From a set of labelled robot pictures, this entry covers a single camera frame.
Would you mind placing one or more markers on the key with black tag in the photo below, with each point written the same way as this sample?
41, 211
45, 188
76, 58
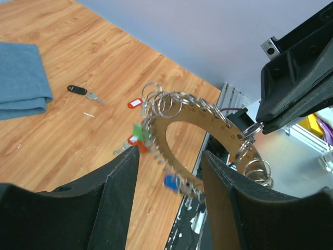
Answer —
82, 91

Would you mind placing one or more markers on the blue key tag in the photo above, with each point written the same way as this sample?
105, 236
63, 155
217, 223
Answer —
172, 182

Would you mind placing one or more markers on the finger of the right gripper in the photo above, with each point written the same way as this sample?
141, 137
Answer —
296, 81
291, 121

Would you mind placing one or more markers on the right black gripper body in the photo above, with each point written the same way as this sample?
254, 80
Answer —
314, 30

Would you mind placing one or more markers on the folded blue cloth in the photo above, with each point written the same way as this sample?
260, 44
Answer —
25, 89

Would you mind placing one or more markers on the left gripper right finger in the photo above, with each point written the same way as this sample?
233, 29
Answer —
246, 215

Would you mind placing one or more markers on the metal disc with keyrings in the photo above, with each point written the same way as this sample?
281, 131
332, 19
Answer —
167, 107

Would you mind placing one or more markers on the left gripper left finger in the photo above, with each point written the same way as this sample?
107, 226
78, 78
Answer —
92, 212

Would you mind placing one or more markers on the green key tag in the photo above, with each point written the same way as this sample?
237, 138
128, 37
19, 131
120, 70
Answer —
140, 132

